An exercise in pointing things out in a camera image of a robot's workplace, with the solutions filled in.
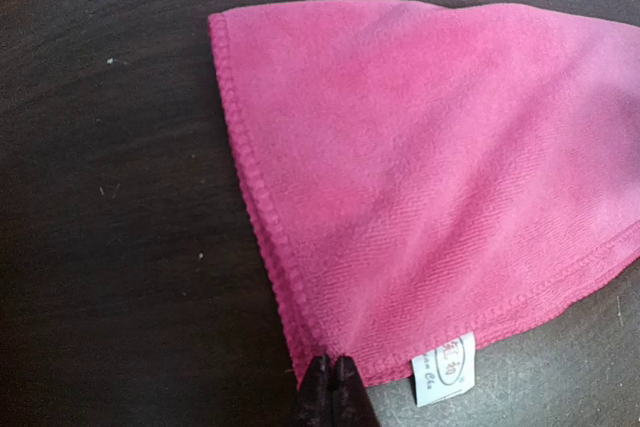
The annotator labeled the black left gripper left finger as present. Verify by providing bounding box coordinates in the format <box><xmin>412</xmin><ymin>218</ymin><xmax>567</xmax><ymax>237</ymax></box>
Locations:
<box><xmin>290</xmin><ymin>355</ymin><xmax>332</xmax><ymax>427</ymax></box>

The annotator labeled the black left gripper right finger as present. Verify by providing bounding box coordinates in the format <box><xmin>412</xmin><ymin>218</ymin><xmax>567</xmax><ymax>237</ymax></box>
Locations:
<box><xmin>332</xmin><ymin>356</ymin><xmax>380</xmax><ymax>427</ymax></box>

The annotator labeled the pink towel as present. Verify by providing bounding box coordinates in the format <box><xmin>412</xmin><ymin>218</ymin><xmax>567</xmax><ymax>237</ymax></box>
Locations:
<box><xmin>208</xmin><ymin>0</ymin><xmax>639</xmax><ymax>386</ymax></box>

